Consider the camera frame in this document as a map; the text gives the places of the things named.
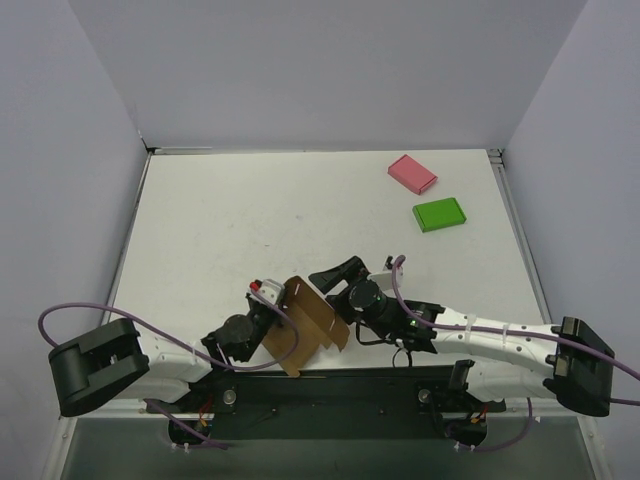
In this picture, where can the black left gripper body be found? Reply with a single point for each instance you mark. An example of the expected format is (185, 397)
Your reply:
(261, 310)

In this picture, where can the brown cardboard paper box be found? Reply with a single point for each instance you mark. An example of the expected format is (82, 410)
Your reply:
(317, 323)

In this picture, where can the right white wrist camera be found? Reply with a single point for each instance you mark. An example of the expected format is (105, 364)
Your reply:
(389, 275)

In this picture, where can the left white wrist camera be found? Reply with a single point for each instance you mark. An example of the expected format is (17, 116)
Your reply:
(267, 291)

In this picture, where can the pink paper box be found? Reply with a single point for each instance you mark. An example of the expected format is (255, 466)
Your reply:
(411, 174)

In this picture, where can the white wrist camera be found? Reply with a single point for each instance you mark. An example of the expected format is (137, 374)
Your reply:
(389, 275)
(267, 291)

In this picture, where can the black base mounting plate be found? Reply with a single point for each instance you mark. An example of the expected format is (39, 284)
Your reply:
(396, 403)

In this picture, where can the aluminium table frame rail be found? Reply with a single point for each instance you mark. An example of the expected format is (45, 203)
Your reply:
(206, 225)

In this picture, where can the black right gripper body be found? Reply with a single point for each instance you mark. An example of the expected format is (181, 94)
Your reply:
(341, 293)

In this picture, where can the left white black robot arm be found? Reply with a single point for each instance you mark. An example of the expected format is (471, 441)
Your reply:
(130, 358)

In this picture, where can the green paper box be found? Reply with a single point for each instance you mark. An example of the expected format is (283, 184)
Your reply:
(439, 214)

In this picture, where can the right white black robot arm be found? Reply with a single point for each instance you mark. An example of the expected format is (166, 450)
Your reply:
(568, 362)

